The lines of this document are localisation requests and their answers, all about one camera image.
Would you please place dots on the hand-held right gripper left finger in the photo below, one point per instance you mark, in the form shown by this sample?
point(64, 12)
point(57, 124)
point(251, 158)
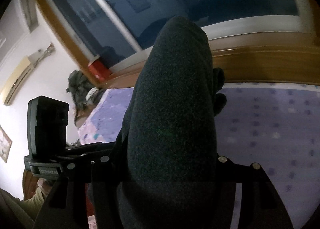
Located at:
point(100, 174)

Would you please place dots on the person's olive clothing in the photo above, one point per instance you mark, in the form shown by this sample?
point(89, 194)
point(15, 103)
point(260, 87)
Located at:
point(15, 209)

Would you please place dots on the dark shaggy bundle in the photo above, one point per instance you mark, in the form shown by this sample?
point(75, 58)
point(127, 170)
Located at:
point(80, 94)

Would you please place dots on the person's left hand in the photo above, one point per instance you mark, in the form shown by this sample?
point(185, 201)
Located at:
point(43, 187)

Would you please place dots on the red box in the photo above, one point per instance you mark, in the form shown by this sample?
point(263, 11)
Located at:
point(98, 71)

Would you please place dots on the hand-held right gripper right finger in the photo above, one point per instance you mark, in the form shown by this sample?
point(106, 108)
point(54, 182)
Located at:
point(250, 176)

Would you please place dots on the purple dotted blanket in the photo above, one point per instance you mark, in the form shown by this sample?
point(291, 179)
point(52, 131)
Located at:
point(275, 124)

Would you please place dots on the beige wall air conditioner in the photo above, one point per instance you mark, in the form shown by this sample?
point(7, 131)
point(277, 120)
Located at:
point(17, 81)

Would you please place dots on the wooden window frame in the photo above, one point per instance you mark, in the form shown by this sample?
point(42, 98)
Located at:
point(250, 51)

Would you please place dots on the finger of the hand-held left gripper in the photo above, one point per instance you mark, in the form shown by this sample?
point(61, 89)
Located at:
point(90, 148)

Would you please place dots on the framed wall picture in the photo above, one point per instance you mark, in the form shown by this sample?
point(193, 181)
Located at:
point(4, 144)

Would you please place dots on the blue-grey garment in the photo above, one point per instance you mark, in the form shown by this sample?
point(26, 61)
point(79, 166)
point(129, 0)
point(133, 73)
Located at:
point(170, 106)

